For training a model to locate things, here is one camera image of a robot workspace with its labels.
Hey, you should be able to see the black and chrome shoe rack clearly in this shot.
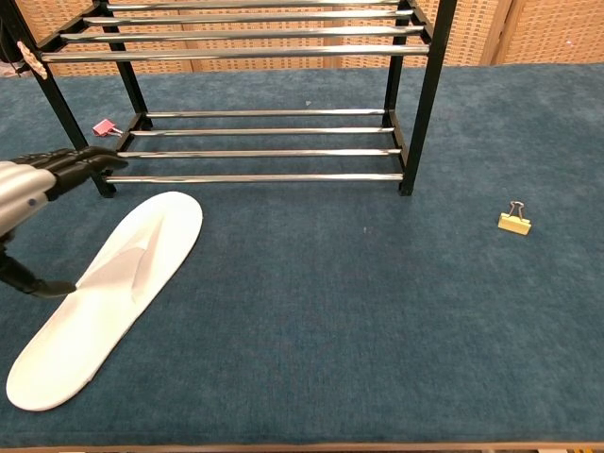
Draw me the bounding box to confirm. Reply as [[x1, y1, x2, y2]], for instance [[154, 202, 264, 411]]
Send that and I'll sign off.
[[0, 0, 459, 199]]

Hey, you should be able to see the white slipper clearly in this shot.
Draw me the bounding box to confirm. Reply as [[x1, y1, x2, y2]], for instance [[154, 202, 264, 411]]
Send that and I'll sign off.
[[5, 190, 205, 412]]

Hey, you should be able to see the woven rattan folding screen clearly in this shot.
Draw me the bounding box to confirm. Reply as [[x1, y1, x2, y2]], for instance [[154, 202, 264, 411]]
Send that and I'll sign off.
[[0, 0, 604, 79]]

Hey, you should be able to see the blue carpet table cover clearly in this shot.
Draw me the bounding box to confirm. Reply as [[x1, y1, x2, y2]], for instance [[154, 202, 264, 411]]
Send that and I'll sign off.
[[0, 63, 604, 449]]

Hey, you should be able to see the yellow binder clip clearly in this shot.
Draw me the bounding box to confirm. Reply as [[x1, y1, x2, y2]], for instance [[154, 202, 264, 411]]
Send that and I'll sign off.
[[497, 200, 533, 236]]

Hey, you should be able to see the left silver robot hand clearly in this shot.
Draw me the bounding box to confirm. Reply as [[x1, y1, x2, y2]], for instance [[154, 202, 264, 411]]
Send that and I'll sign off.
[[0, 145, 129, 301]]

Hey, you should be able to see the pink binder clip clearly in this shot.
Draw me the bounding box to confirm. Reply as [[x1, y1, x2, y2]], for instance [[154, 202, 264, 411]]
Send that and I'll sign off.
[[92, 120, 125, 139]]

